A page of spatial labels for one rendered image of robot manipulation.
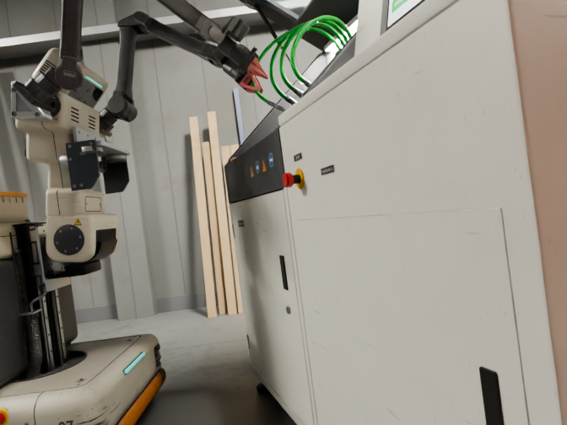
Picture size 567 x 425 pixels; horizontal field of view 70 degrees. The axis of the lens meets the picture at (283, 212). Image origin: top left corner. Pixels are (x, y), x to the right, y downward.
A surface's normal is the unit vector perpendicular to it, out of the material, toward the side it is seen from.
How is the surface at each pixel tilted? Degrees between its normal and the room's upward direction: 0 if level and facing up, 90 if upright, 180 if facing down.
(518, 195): 90
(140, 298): 90
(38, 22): 90
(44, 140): 90
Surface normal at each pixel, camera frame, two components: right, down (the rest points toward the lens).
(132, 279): 0.00, 0.00
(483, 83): -0.93, 0.12
